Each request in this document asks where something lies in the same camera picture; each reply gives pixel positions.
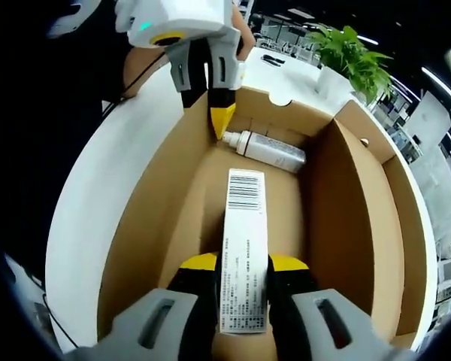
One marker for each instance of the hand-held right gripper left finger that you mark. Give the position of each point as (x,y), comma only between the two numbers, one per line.
(135,331)

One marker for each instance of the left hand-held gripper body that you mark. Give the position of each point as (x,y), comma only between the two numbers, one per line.
(180,19)

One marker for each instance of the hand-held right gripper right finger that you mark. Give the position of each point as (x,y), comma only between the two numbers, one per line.
(361,331)

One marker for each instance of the brown cardboard shoe box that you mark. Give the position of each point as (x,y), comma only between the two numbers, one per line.
(342,207)

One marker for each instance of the white medicine box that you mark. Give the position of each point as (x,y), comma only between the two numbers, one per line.
(244,244)

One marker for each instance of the person's left hand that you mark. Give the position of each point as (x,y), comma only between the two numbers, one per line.
(246,41)

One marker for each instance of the small black object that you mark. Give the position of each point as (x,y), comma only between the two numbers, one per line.
(272,60)

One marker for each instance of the white tube in clear wrap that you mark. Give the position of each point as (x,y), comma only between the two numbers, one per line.
(270,150)

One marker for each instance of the person's black shirt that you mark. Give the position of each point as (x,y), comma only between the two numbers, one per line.
(79,67)

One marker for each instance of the white plant pot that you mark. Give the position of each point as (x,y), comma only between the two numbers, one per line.
(332,80)

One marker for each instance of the white worn device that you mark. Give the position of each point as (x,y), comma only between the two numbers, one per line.
(65,22)

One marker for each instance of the green potted plant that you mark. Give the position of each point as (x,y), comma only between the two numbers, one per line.
(349,56)

